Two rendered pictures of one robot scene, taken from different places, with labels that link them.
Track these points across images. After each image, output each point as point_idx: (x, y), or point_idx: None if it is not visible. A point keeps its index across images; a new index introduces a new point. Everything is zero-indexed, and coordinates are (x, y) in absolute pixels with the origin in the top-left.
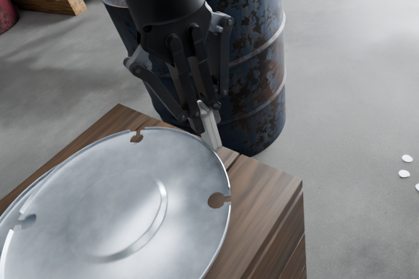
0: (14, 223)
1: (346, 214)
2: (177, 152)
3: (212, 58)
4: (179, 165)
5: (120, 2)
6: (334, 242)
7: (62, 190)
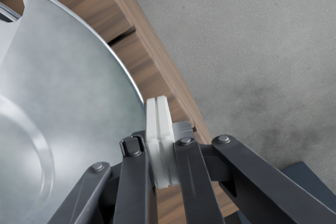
0: None
1: (275, 50)
2: (91, 97)
3: (263, 209)
4: (88, 130)
5: None
6: (242, 71)
7: None
